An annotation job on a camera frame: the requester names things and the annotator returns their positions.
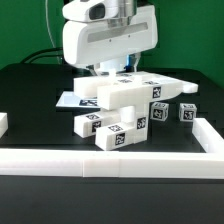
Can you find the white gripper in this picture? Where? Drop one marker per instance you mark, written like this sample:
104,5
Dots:
100,30

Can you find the white chair back part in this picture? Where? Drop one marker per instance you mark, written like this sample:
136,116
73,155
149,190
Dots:
129,89

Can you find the white chair seat part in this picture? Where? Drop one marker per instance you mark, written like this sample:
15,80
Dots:
136,118

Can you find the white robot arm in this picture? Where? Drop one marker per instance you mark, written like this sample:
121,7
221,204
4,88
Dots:
100,35

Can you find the white U-shaped obstacle frame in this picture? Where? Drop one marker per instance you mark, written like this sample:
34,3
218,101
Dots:
206,165

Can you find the white tag sheet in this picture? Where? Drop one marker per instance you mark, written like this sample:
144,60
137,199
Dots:
69,100

